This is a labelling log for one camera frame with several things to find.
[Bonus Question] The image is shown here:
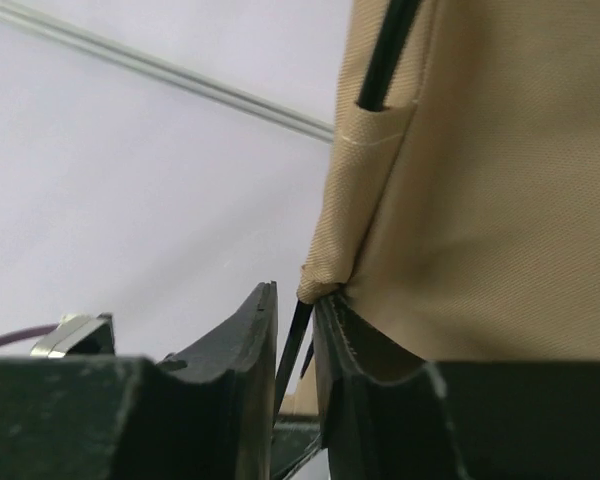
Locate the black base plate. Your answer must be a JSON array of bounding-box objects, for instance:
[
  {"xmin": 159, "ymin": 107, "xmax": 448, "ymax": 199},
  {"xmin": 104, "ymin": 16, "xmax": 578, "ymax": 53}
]
[{"xmin": 270, "ymin": 415, "xmax": 322, "ymax": 480}]

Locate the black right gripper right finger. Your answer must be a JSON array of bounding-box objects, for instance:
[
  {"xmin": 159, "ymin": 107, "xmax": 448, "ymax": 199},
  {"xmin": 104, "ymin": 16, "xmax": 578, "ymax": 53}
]
[{"xmin": 313, "ymin": 294, "xmax": 600, "ymax": 480}]

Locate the beige fabric pet tent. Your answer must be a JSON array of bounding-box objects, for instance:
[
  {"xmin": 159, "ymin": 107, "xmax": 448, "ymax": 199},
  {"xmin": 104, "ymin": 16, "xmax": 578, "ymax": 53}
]
[{"xmin": 279, "ymin": 0, "xmax": 600, "ymax": 416}]

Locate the aluminium frame post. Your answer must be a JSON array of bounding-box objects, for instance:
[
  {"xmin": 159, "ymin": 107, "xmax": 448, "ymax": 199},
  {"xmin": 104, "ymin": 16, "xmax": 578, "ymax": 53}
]
[{"xmin": 0, "ymin": 1, "xmax": 333, "ymax": 143}]

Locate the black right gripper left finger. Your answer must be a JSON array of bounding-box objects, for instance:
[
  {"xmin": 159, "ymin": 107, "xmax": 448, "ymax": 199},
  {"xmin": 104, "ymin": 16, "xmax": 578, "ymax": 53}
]
[{"xmin": 0, "ymin": 282, "xmax": 278, "ymax": 479}]

